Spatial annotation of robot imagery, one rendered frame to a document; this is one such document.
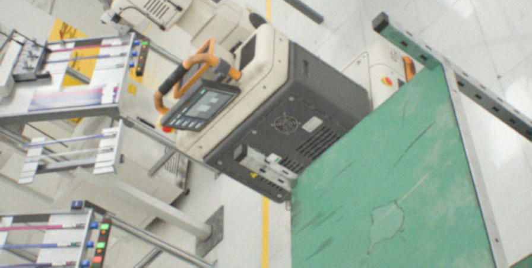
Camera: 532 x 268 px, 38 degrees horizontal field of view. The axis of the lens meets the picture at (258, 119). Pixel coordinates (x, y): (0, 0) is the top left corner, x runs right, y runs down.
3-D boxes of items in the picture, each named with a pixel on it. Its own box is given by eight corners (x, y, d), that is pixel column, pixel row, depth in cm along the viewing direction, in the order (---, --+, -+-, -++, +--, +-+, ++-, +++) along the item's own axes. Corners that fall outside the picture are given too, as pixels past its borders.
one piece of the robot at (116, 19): (107, 10, 291) (103, 15, 293) (131, 28, 294) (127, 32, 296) (117, -6, 301) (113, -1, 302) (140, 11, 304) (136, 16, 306)
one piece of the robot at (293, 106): (401, 152, 279) (215, 33, 246) (303, 224, 310) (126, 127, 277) (393, 91, 303) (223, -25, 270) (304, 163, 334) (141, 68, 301)
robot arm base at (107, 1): (100, 23, 301) (116, 3, 294) (93, 7, 304) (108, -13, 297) (118, 25, 308) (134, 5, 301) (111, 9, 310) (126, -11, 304)
